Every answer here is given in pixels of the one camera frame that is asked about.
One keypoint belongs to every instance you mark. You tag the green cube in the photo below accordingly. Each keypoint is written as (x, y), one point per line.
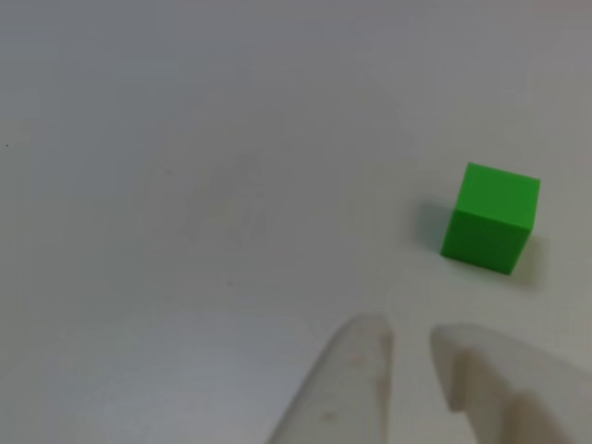
(490, 217)

